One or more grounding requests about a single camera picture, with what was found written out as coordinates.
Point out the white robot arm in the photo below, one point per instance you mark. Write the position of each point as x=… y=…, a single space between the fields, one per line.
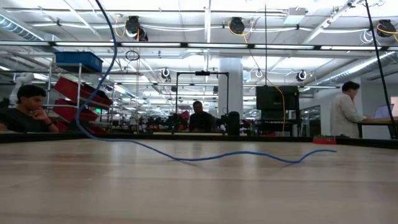
x=21 y=77

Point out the black cylindrical bin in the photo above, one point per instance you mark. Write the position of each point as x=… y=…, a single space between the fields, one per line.
x=233 y=124

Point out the white round pillar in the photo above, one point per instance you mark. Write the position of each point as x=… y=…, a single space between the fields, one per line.
x=230 y=87

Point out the ceiling light strip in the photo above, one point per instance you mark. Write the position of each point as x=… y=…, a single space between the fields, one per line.
x=217 y=45
x=84 y=44
x=150 y=44
x=351 y=47
x=284 y=46

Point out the black monitor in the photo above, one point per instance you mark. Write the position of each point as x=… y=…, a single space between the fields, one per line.
x=273 y=99

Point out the thin black vertical pole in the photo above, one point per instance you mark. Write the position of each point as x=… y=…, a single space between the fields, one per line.
x=265 y=46

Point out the metal shelf rack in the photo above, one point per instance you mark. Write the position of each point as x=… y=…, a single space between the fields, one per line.
x=79 y=74

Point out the small red block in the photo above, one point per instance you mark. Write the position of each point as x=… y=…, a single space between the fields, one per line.
x=323 y=141

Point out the blue storage bin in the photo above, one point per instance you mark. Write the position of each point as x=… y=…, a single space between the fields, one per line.
x=77 y=59

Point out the white ceiling unit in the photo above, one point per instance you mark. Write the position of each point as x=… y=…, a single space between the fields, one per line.
x=294 y=17

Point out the wooden desk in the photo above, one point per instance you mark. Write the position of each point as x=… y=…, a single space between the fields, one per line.
x=377 y=121

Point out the open laptop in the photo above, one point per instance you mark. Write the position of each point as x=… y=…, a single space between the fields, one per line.
x=384 y=112

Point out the black slanted pole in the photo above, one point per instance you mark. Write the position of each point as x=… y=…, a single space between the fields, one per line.
x=379 y=62

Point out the black background rig frame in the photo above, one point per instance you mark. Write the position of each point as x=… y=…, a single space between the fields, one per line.
x=177 y=99

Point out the silver ventilation duct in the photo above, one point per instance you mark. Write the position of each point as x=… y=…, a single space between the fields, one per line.
x=18 y=29
x=357 y=69

